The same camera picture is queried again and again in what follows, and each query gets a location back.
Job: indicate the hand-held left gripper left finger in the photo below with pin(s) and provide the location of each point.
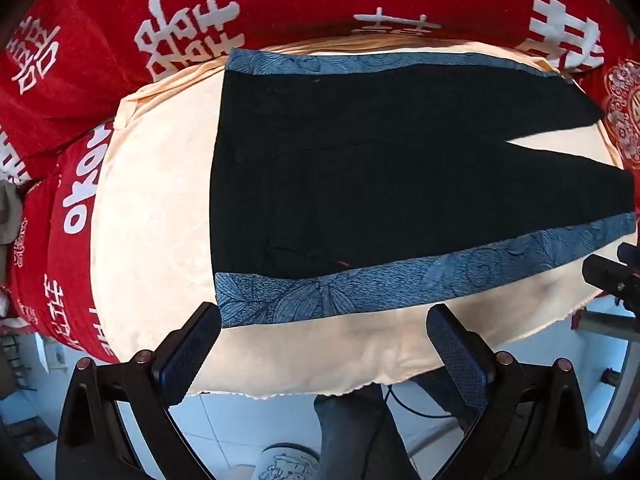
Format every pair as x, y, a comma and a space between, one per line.
192, 347

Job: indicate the metal frame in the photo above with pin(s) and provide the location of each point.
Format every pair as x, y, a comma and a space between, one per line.
617, 400

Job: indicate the cream blanket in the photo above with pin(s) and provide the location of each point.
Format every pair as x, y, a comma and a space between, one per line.
150, 185

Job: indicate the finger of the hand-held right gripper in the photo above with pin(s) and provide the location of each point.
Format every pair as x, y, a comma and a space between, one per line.
607, 275

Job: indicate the red printed blanket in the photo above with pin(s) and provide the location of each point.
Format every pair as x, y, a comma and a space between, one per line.
100, 35

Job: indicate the person's leg in jeans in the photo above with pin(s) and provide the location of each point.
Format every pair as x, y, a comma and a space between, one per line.
350, 435

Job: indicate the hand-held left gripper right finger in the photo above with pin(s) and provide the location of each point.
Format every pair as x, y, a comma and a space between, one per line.
457, 355

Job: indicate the white printed slipper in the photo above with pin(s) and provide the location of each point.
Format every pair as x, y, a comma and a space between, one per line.
285, 462

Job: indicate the black pants with blue trim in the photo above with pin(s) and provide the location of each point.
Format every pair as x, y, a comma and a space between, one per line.
350, 160

